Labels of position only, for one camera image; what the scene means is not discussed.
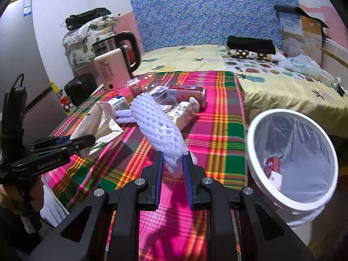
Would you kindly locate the white plastic bag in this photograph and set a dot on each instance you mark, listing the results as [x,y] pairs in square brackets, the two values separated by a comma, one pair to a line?
[303,65]

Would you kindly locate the white paper bag green print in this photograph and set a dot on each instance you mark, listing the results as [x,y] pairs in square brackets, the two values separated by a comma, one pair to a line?
[100,122]

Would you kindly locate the pink white electric kettle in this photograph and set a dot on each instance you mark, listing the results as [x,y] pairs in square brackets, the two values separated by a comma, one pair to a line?
[112,62]

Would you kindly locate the pink plaid tablecloth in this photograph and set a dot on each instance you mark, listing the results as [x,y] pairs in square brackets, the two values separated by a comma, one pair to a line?
[215,136]

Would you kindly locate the blue patterned headboard cover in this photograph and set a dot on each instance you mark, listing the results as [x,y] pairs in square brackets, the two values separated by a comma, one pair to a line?
[169,23]

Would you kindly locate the open cardboard box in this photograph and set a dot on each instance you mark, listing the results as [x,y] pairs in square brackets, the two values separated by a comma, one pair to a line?
[301,33]

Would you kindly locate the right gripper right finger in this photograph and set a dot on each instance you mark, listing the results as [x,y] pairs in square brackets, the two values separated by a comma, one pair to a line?
[205,193]

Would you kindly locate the grey plastic bin liner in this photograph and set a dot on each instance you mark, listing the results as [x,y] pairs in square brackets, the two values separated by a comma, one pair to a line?
[306,166]

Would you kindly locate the pineapple print fabric pile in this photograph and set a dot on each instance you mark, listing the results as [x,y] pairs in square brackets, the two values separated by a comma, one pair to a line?
[78,43]

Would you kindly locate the small green white bottle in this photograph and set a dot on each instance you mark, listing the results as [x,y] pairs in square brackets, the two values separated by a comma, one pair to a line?
[337,86]

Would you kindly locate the black folded clothing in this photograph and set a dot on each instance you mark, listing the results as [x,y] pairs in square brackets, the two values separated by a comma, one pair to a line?
[251,44]

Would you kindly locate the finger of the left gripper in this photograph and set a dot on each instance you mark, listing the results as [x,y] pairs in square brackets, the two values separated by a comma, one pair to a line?
[79,143]
[48,142]

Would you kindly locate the purple milk carton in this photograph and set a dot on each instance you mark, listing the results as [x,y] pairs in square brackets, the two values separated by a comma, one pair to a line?
[159,94]

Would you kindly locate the red drink can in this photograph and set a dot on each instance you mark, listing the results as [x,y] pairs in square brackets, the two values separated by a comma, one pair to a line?
[185,92]

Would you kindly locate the white foam fruit net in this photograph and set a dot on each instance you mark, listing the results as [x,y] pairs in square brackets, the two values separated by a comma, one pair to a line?
[160,131]

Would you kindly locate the black bag on pile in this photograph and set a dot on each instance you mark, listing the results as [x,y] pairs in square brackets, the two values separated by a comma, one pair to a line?
[74,22]

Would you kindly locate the fruit print white cloth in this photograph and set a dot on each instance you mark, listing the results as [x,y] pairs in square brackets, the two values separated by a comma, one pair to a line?
[256,70]

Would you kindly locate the black pouch beside kettle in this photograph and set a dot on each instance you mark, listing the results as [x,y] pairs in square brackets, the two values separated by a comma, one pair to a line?
[80,88]

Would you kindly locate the red can in bin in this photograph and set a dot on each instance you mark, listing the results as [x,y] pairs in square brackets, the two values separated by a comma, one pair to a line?
[272,170]

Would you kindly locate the white blue small carton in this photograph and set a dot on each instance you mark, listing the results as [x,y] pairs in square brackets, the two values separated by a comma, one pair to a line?
[118,103]

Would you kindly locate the patterned paper cup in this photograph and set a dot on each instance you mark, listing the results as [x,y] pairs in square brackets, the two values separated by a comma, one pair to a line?
[182,113]

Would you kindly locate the yellow pineapple bed sheet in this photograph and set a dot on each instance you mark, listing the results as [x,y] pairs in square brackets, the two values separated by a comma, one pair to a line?
[313,99]

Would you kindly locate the brown polka dot pillow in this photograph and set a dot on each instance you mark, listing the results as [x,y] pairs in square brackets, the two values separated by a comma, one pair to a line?
[249,55]

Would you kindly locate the clear plastic bottle red label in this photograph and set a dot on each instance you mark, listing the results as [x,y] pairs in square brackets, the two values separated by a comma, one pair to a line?
[138,84]

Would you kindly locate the white round trash bin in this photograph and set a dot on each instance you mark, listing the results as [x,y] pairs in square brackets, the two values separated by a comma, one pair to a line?
[295,214]

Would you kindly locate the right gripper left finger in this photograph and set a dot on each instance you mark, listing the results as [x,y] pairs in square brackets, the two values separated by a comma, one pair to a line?
[141,194]

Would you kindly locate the left human hand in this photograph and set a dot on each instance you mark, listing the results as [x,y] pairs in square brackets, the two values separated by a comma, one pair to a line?
[10,197]

